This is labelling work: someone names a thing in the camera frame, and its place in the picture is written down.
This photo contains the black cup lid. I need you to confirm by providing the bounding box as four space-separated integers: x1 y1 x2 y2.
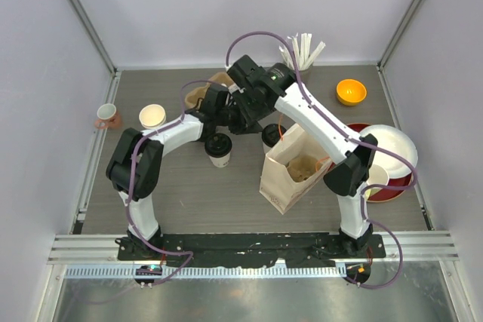
205 133 232 158
261 124 281 148

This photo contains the paper bag with orange handles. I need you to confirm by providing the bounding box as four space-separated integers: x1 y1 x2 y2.
260 124 332 214

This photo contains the brown cardboard cup carrier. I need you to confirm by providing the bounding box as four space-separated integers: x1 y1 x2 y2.
287 155 320 182
184 72 235 109

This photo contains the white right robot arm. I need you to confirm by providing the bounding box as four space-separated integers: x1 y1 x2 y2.
226 55 377 258

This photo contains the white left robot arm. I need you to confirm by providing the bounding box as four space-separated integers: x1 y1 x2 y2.
106 81 260 261

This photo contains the grey straw holder cup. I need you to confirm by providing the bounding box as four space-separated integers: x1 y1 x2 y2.
299 66 313 85

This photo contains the stack of white paper cups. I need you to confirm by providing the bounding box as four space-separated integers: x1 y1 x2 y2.
138 104 166 129

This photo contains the orange bowl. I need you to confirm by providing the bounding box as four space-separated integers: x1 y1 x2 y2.
336 78 368 106

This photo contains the small pink ceramic teacup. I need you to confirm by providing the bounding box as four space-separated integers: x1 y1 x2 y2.
94 103 122 130

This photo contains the white paper plate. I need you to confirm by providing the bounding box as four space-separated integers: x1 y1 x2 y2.
360 124 418 179

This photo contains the yellow mug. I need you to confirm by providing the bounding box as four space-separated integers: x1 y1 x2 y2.
365 164 389 200

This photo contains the red round tray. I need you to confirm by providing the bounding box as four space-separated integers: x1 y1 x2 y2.
349 123 412 203

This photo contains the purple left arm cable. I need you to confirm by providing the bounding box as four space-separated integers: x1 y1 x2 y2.
125 79 212 288

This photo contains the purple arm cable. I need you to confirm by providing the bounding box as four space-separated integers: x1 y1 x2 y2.
225 30 419 293
125 79 212 288

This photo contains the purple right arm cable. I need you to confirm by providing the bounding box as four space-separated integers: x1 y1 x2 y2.
225 30 419 293

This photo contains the perforated cable duct rail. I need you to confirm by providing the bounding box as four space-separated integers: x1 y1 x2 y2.
65 263 346 280

